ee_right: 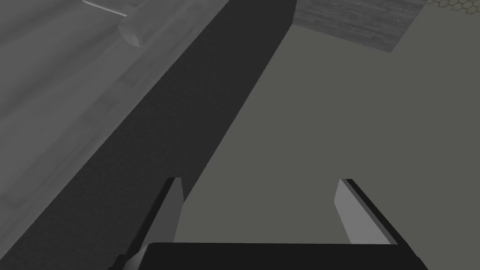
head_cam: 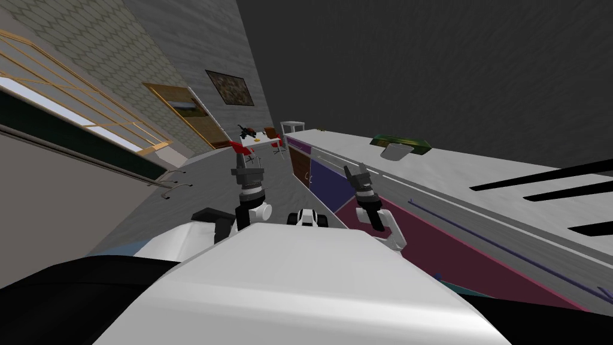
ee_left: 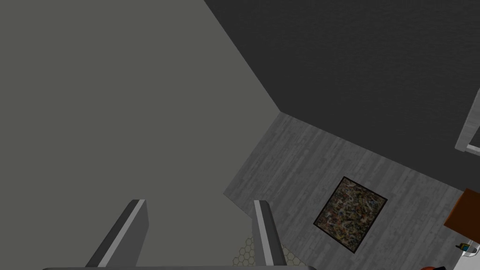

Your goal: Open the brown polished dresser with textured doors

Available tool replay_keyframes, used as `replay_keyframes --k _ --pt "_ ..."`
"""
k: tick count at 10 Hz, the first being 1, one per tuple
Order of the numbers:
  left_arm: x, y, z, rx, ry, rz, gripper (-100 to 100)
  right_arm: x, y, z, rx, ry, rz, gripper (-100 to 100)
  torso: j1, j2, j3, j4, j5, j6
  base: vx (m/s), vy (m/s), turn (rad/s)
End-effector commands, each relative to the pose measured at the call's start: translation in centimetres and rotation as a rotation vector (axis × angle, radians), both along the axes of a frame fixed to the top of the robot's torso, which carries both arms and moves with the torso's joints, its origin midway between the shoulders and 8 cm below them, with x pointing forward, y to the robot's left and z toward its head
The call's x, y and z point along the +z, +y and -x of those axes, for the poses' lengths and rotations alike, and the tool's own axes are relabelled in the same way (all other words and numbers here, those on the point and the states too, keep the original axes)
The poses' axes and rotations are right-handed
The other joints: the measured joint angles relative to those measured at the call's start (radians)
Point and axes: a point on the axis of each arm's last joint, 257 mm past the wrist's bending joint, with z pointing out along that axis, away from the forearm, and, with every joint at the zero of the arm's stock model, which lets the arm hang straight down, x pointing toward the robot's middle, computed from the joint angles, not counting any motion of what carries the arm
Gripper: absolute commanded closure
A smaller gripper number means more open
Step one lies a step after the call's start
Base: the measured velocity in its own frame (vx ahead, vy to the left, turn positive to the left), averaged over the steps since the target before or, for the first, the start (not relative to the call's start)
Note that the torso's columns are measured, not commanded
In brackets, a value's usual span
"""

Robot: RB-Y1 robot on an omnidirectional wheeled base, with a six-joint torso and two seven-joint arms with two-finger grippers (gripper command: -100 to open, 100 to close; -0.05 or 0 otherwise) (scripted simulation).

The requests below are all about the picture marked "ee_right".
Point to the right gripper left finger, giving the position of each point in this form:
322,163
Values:
165,217

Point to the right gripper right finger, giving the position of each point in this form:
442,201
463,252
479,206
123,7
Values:
360,221

